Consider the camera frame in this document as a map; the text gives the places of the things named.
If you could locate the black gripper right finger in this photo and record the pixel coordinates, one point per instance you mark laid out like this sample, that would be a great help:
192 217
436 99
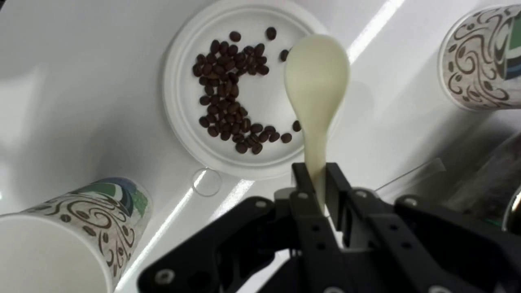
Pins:
412 249

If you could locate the small clear round disc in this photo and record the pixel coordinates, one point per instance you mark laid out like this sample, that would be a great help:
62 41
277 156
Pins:
192 182

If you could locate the small white plate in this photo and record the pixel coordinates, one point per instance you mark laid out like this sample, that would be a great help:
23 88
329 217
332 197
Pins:
184 98

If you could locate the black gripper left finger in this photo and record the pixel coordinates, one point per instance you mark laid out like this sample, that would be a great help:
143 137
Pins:
303 238

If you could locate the swirl patterned paper cup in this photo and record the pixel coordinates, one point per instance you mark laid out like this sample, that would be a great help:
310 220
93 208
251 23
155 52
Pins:
54 254
482 54

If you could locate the cream plastic spoon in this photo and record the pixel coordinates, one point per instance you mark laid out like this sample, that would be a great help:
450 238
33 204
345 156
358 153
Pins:
318 75

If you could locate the dark coffee beans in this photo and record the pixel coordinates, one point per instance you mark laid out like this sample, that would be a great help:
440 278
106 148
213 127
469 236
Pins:
222 91

